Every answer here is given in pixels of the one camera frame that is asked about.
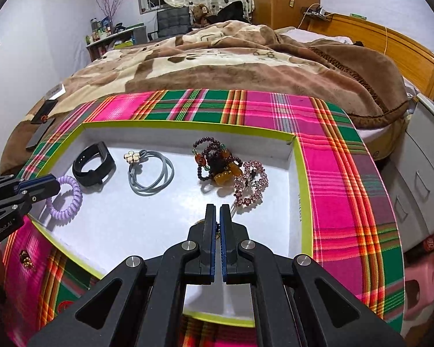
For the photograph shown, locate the white pillow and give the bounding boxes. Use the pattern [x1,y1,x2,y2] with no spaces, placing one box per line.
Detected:
[280,27,356,46]

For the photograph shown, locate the white power strip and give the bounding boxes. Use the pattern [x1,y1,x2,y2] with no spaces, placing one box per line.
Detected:
[302,5,330,19]

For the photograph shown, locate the grey office chair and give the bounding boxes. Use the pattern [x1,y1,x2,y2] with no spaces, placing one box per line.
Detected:
[148,6,192,40]

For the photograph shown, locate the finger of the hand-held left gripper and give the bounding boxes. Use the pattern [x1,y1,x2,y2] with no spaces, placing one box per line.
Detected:
[21,181,61,206]
[16,174,57,191]

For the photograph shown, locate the grey flower hair tie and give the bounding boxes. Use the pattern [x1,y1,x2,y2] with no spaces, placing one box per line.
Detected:
[123,149,175,196]

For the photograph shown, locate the grey nightstand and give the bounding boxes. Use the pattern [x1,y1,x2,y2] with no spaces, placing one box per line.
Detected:
[389,94,434,240]

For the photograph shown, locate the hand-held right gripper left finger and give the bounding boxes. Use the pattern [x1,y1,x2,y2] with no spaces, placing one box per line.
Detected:
[27,203,218,347]

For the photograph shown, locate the black bag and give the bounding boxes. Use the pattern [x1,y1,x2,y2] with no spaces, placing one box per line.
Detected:
[208,1,249,24]

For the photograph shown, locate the assorted toiletry bottles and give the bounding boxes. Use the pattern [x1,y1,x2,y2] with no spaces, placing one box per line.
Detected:
[85,17,113,45]

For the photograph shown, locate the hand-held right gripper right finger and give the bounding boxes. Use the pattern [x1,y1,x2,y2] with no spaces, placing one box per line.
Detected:
[220,203,407,347]

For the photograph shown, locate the wooden bed headboard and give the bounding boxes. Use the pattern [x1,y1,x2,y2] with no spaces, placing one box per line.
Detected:
[307,14,434,100]

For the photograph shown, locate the pink plastic stool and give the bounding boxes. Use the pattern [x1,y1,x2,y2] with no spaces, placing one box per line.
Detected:
[401,251,434,319]

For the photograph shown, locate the small gold brooch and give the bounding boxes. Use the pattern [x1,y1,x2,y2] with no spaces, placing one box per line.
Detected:
[19,250,35,270]

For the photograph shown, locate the purple flower branches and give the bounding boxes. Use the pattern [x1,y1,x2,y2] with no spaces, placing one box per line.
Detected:
[96,0,128,26]

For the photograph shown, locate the yellow cardboard box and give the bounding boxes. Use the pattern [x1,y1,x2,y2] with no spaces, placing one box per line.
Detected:
[25,120,314,328]

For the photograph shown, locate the grey shelf desk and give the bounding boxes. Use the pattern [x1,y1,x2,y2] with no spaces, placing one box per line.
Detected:
[86,25,149,62]

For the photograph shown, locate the small gold metal trinket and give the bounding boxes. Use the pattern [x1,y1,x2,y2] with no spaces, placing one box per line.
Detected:
[194,218,221,240]

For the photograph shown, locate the brown teddy bear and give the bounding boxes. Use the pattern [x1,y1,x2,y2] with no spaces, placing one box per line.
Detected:
[192,3,211,28]

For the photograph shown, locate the pink crystal bracelet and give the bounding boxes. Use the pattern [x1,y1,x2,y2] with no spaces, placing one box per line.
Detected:
[233,160,269,207]

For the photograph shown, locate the black wristband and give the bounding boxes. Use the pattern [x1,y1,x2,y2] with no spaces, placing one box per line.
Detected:
[72,141,115,188]

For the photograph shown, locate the black phone with red charm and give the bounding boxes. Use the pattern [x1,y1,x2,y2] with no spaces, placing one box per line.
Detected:
[31,99,59,124]

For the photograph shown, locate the brown beige plush blanket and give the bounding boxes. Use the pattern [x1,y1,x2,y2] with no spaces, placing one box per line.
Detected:
[2,20,410,167]

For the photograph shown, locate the yellow charging cable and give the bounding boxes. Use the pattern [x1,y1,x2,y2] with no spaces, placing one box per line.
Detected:
[328,14,390,59]

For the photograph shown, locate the pink green plaid cloth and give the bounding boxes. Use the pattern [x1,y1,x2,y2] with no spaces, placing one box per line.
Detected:
[0,88,406,347]

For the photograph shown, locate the dark bead amber bracelet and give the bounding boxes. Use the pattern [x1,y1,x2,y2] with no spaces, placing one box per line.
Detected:
[192,136,245,193]

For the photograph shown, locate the purple spiral hair tie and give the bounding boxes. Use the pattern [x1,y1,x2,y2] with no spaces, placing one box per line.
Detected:
[45,175,83,218]

